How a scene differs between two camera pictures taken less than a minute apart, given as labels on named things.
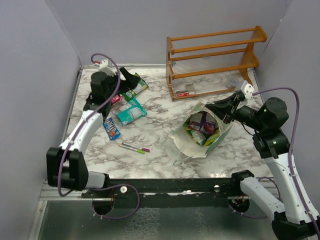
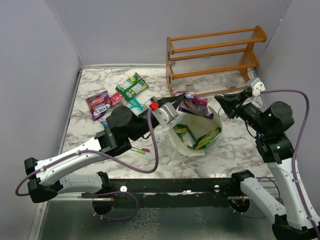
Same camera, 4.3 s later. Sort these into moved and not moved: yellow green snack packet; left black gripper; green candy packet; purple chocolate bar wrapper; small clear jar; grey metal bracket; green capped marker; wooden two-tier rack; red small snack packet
Moved: yellow green snack packet; left black gripper; purple chocolate bar wrapper
Not moved: wooden two-tier rack; red small snack packet; green candy packet; green capped marker; grey metal bracket; small clear jar
